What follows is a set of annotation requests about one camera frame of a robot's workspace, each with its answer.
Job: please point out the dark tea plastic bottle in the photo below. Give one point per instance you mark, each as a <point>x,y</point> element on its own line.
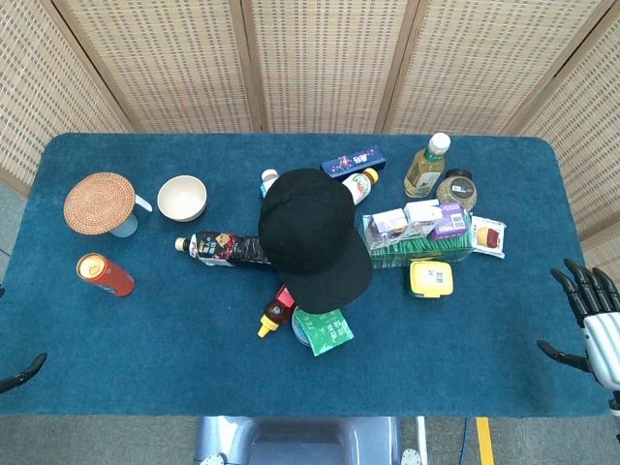
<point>218,247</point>

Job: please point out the white drink carton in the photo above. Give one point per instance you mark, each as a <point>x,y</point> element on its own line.
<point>421,213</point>

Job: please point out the small purple box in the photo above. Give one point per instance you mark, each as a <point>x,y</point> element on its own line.
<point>450,223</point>

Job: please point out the cream bowl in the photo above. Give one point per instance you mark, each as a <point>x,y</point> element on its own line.
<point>181,198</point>

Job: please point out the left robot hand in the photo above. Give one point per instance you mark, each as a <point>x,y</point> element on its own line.
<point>21,373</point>

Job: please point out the yellow floor tape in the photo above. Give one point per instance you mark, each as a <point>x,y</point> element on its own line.
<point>485,441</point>

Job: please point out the yellow tea bottle white cap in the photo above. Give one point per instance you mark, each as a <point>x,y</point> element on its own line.
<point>426,169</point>

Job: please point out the white snack packet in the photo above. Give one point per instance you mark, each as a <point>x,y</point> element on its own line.
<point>489,237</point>

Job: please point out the woven bamboo folding screen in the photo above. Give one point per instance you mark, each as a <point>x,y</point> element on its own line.
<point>319,63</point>

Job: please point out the blue purple cardboard box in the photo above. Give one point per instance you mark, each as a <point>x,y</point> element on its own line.
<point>353,161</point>

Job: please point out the red container edge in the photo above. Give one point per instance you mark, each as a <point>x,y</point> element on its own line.
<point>106,276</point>

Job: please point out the round rattan coaster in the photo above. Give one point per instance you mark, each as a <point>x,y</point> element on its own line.
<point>99,203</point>

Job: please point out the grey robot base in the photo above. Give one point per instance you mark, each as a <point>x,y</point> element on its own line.
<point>300,441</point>

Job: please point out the green container yellow lid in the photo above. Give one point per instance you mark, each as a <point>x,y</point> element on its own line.
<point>431,278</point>

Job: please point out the purple milk carton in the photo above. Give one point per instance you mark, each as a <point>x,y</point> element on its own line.
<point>387,224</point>

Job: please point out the black baseball cap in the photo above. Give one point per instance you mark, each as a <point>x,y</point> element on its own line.
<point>310,232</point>

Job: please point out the blue felt table cover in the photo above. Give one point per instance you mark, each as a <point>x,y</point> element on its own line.
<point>194,363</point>

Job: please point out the white drink bottle orange cap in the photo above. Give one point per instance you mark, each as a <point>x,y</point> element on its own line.
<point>361,188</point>

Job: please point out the clear round plastic jar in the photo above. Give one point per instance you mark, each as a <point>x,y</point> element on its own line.
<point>297,335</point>

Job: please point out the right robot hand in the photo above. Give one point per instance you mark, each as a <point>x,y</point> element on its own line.
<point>600,339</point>

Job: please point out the glass jar black lid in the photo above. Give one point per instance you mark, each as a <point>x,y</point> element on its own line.
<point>457,190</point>

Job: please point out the honey bottle yellow cap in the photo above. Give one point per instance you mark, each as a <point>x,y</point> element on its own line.
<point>273,310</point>

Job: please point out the green tea sachet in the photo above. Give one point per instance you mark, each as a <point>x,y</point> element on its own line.
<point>325,331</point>

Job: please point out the clear box green sachets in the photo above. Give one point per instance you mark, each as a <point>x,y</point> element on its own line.
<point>416,251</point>

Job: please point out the small bottle blue label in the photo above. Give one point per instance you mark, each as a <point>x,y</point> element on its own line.
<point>268,180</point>

